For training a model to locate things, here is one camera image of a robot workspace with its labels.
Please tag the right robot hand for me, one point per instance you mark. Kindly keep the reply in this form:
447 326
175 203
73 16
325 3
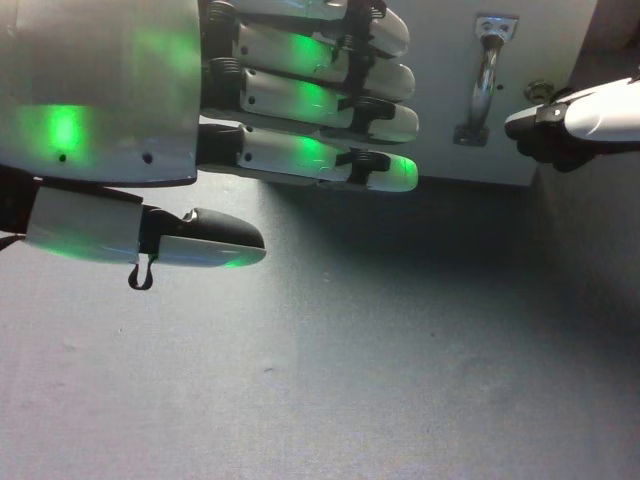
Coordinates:
600 115

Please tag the grey table cloth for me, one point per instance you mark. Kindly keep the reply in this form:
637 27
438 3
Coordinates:
320 375

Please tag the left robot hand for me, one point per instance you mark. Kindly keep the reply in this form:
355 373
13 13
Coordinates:
100 75

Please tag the white cabinet door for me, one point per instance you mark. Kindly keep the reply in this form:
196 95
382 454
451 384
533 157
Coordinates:
440 75

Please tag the round metal lock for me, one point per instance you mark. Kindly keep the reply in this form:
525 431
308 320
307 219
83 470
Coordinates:
539 91

